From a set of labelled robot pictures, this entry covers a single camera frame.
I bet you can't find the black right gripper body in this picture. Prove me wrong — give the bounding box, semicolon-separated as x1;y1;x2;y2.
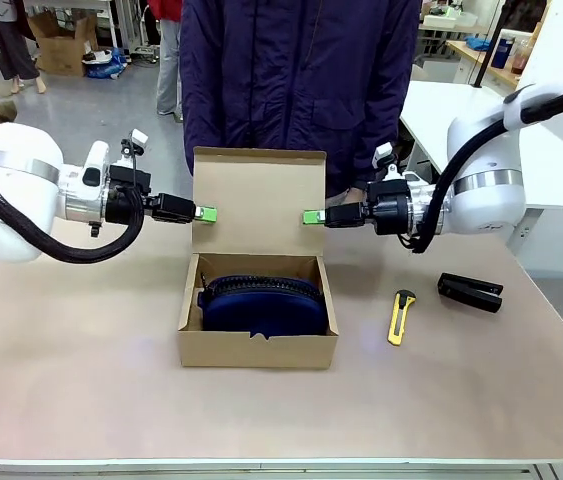
364;179;412;236

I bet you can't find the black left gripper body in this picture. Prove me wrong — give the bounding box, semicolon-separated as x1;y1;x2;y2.
104;164;155;226

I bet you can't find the navy zippered pouch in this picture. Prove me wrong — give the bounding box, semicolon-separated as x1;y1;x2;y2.
195;272;326;336

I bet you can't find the brown cardboard box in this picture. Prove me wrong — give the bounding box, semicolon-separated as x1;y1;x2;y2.
177;146;340;371

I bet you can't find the person's left forearm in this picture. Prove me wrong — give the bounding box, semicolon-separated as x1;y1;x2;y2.
355;49;415;194

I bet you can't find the person's left hand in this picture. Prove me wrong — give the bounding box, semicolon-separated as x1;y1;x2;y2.
328;187;368;206

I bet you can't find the yellow utility knife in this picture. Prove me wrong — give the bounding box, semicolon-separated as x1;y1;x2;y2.
386;289;417;347

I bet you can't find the black stapler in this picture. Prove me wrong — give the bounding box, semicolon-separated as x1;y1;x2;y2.
436;272;505;315

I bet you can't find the blue plastic bag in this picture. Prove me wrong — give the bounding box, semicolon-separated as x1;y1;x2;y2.
85;48;130;80

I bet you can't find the person in navy jacket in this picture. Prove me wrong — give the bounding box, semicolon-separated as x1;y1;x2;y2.
179;0;422;199

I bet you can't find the bystander in red jacket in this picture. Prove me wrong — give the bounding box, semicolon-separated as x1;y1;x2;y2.
148;0;185;121

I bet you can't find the open cardboard carton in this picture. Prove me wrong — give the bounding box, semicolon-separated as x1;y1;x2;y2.
28;12;100;78

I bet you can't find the wooden workbench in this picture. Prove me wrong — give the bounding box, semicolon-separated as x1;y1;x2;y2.
445;39;527;89

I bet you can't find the black pole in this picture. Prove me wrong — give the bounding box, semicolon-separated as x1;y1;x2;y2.
470;0;512;90

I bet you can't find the blue bottle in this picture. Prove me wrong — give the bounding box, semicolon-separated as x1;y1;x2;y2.
490;33;515;70

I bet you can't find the bystander in dark trousers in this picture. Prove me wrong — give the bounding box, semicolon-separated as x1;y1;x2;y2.
0;0;50;96

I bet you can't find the white plastic container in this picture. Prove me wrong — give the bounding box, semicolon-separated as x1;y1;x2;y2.
423;13;480;27

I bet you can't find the amber bottle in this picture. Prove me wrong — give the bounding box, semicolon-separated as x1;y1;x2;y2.
512;37;532;76

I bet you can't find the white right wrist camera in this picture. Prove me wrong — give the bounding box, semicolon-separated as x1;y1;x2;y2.
371;142;405;184

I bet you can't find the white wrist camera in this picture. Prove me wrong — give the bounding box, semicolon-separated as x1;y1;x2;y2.
371;142;405;184
120;128;149;169

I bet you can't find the black left arm cable sleeve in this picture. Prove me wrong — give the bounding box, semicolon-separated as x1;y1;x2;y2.
0;177;145;265

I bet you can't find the black arm cable sleeve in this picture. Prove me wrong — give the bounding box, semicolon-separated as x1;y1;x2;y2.
400;79;563;255
0;177;145;265

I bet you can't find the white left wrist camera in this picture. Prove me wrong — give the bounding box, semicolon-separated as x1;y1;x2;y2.
120;128;149;169

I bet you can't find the black right arm cable sleeve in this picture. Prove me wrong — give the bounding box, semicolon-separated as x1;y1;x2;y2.
400;79;563;255

